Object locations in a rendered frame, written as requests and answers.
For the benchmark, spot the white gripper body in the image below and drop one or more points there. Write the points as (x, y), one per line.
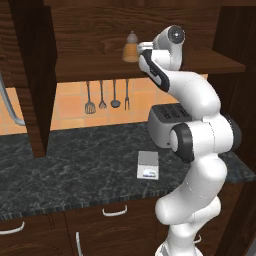
(145, 46)

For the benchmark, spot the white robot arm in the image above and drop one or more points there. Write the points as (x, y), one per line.
(200, 133)

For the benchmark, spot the dark wooden cabinet door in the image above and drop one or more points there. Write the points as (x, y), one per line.
(238, 86)
(33, 76)

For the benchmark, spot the white digital scale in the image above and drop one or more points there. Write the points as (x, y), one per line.
(148, 165)

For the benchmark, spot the tan can with grey top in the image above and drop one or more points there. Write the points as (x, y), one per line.
(130, 51)

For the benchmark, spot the grey hanging meat fork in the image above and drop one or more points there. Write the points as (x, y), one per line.
(127, 100)

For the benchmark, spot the grey hanging ladle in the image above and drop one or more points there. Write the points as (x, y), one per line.
(115, 102)

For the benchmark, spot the white toaster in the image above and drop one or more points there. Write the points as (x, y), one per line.
(160, 125)

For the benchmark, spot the grey slotted spatula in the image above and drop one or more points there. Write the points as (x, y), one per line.
(89, 106)

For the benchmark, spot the grey curved tap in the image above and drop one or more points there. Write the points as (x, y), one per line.
(10, 106)

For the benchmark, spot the wooden drawer front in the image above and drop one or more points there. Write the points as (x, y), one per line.
(33, 233)
(133, 210)

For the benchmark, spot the wooden cupboard door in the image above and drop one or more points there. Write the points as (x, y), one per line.
(116, 241)

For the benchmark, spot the dark wooden wall cabinet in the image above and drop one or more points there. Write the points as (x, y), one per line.
(100, 40)

